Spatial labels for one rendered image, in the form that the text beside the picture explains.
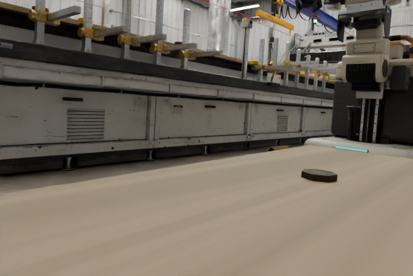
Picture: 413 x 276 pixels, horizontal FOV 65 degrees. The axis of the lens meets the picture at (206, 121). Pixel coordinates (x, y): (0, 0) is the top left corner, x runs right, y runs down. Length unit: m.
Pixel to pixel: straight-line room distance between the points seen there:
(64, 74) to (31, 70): 0.16
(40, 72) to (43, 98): 0.28
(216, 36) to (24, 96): 5.85
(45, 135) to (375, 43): 1.98
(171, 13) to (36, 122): 10.39
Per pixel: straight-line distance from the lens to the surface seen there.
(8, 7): 1.99
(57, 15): 1.76
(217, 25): 7.54
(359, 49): 2.18
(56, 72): 1.89
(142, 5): 11.38
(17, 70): 1.82
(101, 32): 1.89
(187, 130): 2.77
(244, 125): 3.41
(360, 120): 2.36
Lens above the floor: 0.46
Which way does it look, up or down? 3 degrees down
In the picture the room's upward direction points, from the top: 3 degrees clockwise
